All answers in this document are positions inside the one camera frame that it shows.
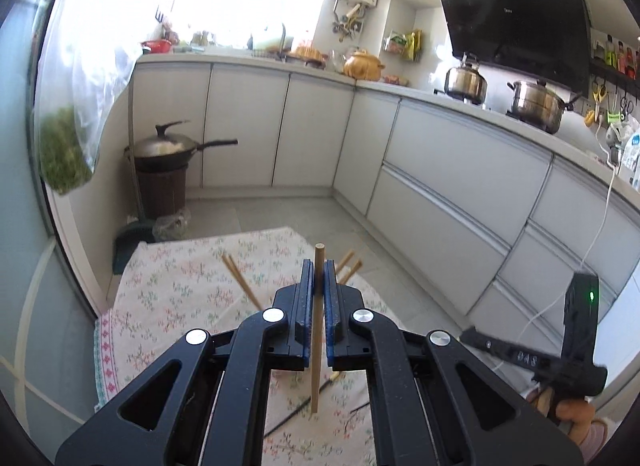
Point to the black chopstick with gold band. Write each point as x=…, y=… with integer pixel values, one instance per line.
x=287, y=418
x=360, y=408

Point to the pile of wooden chopsticks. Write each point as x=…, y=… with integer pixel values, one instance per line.
x=334, y=376

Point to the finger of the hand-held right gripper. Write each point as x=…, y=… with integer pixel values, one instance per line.
x=505, y=348

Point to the white kitchen counter cabinets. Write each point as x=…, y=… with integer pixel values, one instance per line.
x=450, y=170

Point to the yellow ceramic pot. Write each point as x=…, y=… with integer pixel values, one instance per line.
x=362, y=65

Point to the person's right forearm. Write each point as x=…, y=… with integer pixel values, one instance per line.
x=595, y=438

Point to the brown trash bin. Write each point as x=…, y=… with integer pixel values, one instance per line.
x=160, y=191

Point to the black scissors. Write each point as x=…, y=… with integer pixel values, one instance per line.
x=626, y=104

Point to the water heater pipes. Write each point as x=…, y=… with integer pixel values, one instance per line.
x=345, y=25

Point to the person's right hand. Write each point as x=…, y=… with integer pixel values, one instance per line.
x=575, y=413

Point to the row of seasoning bottles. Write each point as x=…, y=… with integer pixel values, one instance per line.
x=615, y=53

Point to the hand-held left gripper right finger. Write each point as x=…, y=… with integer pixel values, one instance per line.
x=331, y=316

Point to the crumpled clear plastic bag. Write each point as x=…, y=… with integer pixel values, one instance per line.
x=172, y=226

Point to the wok with lid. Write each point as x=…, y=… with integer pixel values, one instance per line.
x=160, y=148

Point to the clear plastic bottle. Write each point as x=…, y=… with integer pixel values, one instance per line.
x=631, y=153

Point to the black wall hook rack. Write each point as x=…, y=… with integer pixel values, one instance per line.
x=160, y=14

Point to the floral tablecloth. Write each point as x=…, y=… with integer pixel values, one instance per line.
x=175, y=286

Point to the red plastic basket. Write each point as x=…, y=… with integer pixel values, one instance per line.
x=157, y=47

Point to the stainless steel kettle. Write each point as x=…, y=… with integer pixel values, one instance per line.
x=465, y=83

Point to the woven basket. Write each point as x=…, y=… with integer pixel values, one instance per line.
x=307, y=51

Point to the black range hood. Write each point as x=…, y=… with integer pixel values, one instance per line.
x=520, y=20

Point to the stainless steel pot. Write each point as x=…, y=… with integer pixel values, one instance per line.
x=535, y=105

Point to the plastic bag of greens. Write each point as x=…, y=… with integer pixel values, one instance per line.
x=62, y=155

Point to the wall rack with packets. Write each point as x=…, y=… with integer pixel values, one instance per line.
x=402, y=43

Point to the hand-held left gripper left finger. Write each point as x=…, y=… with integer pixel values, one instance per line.
x=305, y=316

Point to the white countertop appliance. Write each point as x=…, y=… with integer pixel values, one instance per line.
x=267, y=38

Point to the light wooden chopstick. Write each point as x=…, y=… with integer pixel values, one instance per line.
x=245, y=279
x=346, y=258
x=315, y=386
x=232, y=270
x=352, y=270

